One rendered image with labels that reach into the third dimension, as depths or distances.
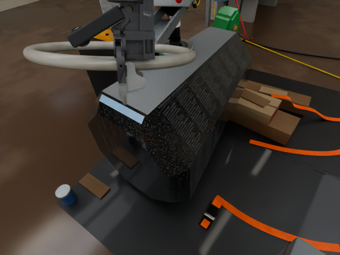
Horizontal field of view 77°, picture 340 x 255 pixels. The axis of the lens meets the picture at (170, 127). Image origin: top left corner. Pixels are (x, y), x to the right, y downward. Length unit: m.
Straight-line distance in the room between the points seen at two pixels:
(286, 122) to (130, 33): 1.73
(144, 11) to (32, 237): 1.62
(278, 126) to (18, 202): 2.11
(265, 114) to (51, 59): 1.63
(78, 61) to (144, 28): 0.15
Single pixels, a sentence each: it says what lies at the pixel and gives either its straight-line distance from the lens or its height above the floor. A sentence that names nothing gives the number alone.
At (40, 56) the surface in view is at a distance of 0.56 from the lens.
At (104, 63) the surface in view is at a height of 1.24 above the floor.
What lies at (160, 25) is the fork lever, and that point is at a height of 1.06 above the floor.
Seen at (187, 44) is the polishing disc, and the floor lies 0.86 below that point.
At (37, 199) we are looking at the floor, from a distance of 1.96.
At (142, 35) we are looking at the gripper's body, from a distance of 0.45.
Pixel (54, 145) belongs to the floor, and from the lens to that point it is 2.24.
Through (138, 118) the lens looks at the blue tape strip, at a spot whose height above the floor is 0.79.
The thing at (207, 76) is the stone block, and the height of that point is 0.76.
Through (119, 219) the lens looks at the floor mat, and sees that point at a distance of 1.60.
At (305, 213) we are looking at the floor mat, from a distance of 1.74.
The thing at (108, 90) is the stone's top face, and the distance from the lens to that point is 1.18.
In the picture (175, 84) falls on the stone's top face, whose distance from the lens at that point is 1.14.
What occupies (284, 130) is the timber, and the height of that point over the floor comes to 0.15.
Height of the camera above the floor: 1.45
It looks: 46 degrees down
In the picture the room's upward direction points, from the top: 5 degrees counter-clockwise
